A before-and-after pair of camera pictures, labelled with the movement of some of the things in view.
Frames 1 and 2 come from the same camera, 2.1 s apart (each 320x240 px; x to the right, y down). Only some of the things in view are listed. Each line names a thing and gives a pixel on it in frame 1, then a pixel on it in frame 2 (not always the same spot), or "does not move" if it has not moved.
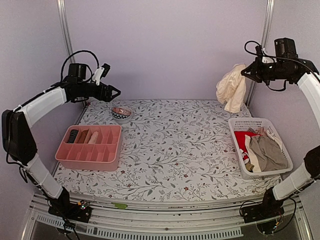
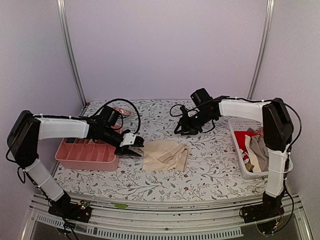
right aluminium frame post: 269,5 does not move
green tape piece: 120,205 does not move
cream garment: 231,88 to 164,155
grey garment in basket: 269,154 does not move
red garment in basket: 240,136 does not move
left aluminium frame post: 62,8 does not move
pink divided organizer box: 90,147 does not move
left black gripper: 108,97 to 126,151
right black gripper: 255,73 to 185,123
